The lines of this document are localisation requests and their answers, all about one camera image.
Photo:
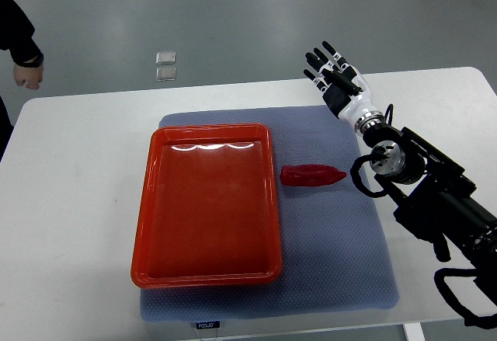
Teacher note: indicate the person's bare hand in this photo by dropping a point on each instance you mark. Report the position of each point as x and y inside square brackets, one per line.
[31, 78]

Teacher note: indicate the red pepper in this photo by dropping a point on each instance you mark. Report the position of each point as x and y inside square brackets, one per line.
[310, 175]

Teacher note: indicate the red plastic tray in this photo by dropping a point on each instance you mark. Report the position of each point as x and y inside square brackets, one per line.
[209, 213]

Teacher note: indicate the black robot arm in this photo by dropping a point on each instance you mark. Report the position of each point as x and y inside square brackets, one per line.
[434, 203]

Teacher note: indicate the white table leg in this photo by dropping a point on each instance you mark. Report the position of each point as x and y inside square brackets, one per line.
[413, 332]

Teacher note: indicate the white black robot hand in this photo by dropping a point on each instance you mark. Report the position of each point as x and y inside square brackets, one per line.
[344, 90]

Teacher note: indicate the blue mesh mat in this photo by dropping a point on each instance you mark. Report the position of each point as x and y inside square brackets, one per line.
[335, 256]

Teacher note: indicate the upper metal floor plate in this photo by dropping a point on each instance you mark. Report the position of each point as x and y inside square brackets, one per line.
[165, 57]

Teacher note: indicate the black sleeved forearm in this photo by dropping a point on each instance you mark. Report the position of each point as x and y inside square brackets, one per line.
[17, 32]

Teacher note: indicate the black wristband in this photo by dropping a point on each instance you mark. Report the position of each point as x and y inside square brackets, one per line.
[36, 62]

